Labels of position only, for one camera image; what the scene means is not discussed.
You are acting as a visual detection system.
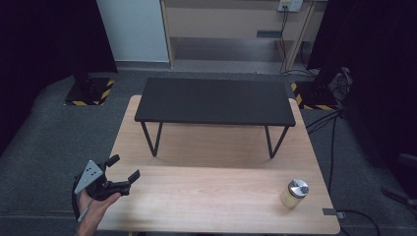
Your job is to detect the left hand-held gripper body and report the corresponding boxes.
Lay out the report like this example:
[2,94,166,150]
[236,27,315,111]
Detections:
[74,159,132,202]

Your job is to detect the black shelf with metal legs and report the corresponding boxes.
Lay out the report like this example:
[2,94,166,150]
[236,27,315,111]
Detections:
[134,77,297,159]

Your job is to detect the glass jar with metal lid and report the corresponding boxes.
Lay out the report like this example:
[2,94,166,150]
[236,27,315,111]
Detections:
[279,178,310,209]

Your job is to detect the person's left hand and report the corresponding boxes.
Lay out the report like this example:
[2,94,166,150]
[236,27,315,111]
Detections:
[76,189,122,236]

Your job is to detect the black stand base with hazard stripes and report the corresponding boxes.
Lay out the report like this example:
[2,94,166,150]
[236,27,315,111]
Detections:
[290,80,339,111]
[64,76,116,106]

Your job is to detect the white panel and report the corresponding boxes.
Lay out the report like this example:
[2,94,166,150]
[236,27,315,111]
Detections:
[95,0,170,63]

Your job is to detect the black curtain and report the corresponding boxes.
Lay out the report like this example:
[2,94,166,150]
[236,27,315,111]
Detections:
[306,0,417,198]
[0,0,119,155]

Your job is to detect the black cables on floor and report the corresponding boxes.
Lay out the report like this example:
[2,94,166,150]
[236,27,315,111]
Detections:
[306,109,345,195]

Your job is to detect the black cables from wall socket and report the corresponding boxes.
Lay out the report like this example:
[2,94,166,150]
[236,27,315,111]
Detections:
[278,5,319,78]

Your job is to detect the grey tape tab with cable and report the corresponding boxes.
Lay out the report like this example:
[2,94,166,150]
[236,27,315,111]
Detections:
[322,207,382,236]

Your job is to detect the bundle of cables on stand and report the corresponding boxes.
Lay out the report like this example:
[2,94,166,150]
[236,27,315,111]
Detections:
[328,67,354,99]

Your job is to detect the white wall socket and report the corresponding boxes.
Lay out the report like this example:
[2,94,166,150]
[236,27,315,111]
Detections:
[276,0,305,14]

